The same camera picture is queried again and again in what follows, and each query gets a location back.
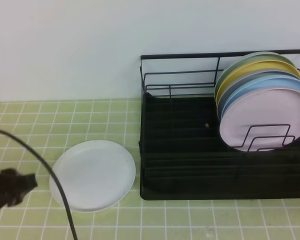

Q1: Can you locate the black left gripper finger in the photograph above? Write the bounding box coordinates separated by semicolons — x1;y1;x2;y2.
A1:
0;168;38;207

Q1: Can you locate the white round plate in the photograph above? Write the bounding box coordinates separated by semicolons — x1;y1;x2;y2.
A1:
52;140;136;213

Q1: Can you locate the grey plate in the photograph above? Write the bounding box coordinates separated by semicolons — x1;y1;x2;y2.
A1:
216;69;300;120

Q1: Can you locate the pink plate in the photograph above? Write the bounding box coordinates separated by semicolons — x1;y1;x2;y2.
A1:
219;87;300;152

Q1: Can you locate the yellow plate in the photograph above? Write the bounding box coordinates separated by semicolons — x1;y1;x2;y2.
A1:
214;59;300;106

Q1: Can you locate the green plate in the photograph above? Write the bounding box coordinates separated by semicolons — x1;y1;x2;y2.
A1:
214;51;298;101

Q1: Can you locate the blue plate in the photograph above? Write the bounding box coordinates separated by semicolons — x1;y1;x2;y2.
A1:
221;77;300;119

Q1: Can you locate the black cable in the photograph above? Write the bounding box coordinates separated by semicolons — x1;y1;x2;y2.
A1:
0;129;79;240

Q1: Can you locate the black wire dish rack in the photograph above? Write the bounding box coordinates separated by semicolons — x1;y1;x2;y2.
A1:
139;49;300;200

